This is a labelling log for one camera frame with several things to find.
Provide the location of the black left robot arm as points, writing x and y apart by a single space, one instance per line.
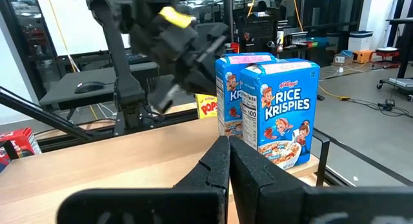
119 72

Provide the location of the black frame wooden shelf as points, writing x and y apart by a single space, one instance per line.
113 159

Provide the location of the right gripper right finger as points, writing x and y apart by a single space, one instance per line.
274 198

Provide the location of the black equipment rack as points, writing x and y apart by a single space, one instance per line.
258 33

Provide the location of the grey desk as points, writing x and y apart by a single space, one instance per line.
64 88

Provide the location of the blue Rice Krispies cereal box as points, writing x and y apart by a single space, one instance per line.
284 101
227 88

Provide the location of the white lidded bin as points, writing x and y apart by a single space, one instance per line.
360 41

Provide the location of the black computer mouse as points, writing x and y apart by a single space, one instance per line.
88 87

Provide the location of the black diagonal strut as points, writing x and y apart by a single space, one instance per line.
45 116

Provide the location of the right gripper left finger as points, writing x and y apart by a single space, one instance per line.
193 201

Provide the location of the person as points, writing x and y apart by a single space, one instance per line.
262 6
280 7

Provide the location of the red cart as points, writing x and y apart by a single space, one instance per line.
387 56

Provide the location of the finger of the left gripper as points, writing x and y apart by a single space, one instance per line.
206 66
166 96

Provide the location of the red Froot Loops cereal box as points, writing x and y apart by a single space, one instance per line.
22 141

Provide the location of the orange box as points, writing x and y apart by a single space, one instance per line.
364 56

